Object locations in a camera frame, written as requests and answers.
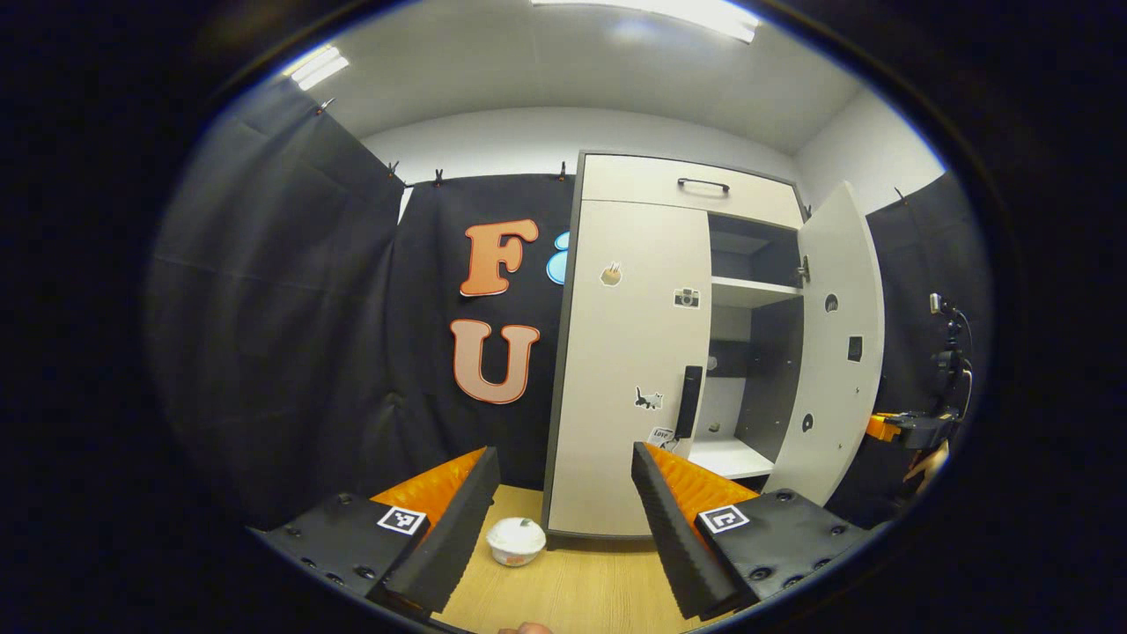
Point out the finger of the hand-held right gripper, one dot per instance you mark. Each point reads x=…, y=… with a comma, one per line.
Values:
x=882, y=428

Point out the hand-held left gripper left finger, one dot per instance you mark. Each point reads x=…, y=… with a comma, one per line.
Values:
x=449, y=537

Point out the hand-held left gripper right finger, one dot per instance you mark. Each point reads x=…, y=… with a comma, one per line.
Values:
x=673, y=537

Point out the white cabinet door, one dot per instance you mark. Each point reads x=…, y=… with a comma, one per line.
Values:
x=616, y=352
x=836, y=396

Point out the white double-door shoe cabinet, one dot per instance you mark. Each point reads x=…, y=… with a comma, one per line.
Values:
x=748, y=291

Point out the white lidded bowl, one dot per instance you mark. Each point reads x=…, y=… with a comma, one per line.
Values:
x=517, y=540

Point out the long ceiling light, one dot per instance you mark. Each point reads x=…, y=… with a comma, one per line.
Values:
x=319, y=67
x=651, y=11

